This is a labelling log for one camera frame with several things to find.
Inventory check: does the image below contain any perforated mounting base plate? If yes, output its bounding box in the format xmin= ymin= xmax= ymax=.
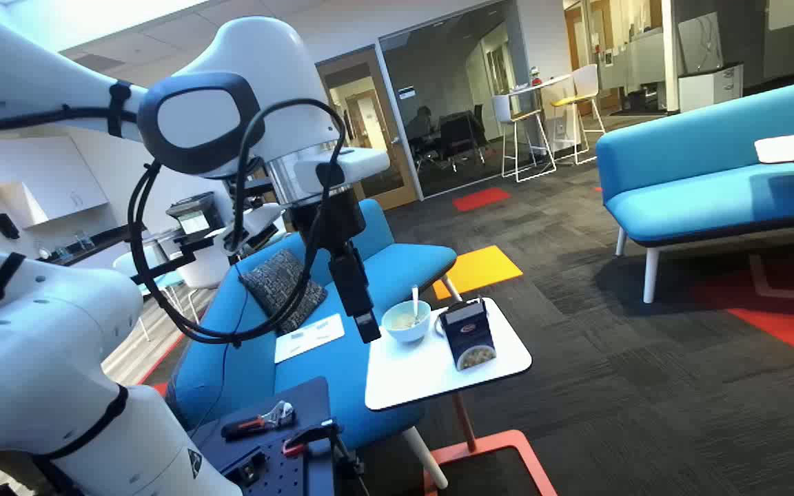
xmin=186 ymin=374 xmax=345 ymax=496

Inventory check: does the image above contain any white wall cabinet unit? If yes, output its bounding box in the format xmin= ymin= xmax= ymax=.
xmin=0 ymin=132 xmax=134 ymax=270

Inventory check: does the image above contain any wooden framed glass door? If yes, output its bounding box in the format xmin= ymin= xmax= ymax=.
xmin=310 ymin=41 xmax=425 ymax=213

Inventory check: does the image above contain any small black fixture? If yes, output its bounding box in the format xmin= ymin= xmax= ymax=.
xmin=225 ymin=447 xmax=271 ymax=490

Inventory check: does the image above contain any dark food carton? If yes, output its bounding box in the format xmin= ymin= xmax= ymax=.
xmin=433 ymin=297 xmax=499 ymax=372

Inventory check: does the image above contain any grey patterned pillow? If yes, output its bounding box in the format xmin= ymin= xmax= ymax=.
xmin=236 ymin=249 xmax=328 ymax=336

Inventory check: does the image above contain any white low cabinet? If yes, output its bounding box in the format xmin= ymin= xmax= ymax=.
xmin=674 ymin=63 xmax=750 ymax=117

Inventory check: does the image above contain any yellow stool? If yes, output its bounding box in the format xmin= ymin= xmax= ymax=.
xmin=550 ymin=88 xmax=608 ymax=169

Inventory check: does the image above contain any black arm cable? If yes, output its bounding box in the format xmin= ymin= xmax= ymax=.
xmin=0 ymin=81 xmax=352 ymax=350

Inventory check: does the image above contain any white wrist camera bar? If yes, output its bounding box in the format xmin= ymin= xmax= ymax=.
xmin=333 ymin=146 xmax=390 ymax=187

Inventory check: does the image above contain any white high table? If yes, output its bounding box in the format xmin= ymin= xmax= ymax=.
xmin=492 ymin=75 xmax=563 ymax=184

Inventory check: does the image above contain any light blue bowl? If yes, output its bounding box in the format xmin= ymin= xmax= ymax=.
xmin=379 ymin=297 xmax=435 ymax=347

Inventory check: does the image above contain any blue armchair sofa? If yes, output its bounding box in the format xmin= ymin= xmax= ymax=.
xmin=169 ymin=197 xmax=461 ymax=453

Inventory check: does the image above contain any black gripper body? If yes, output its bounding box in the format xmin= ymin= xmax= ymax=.
xmin=286 ymin=184 xmax=368 ymax=279

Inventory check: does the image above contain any long blue sofa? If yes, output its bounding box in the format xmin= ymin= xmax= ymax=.
xmin=594 ymin=75 xmax=794 ymax=310

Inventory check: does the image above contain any white side table orange base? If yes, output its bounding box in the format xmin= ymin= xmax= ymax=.
xmin=362 ymin=296 xmax=563 ymax=496

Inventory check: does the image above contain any white paper sheet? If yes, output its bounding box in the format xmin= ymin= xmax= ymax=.
xmin=272 ymin=312 xmax=348 ymax=366

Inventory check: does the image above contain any black printer device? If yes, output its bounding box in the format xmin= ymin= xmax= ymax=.
xmin=162 ymin=190 xmax=225 ymax=242

